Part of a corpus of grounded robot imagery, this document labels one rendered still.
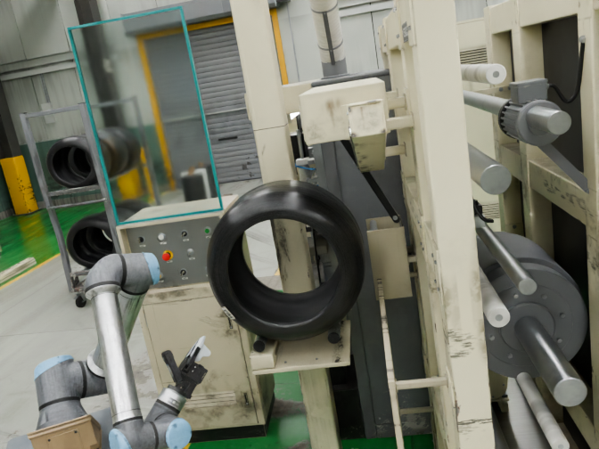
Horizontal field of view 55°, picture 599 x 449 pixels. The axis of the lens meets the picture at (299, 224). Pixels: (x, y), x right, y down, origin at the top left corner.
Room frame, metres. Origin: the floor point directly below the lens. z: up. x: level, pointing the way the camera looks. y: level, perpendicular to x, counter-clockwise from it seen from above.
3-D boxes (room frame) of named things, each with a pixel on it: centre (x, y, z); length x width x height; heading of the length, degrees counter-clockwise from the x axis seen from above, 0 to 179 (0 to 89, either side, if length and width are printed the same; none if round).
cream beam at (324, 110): (1.94, -0.22, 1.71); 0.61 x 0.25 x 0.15; 172
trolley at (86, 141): (5.91, 1.92, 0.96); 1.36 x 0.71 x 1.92; 168
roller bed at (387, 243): (2.27, -0.34, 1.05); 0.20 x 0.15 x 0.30; 172
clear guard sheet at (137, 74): (2.77, 0.63, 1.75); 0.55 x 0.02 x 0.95; 82
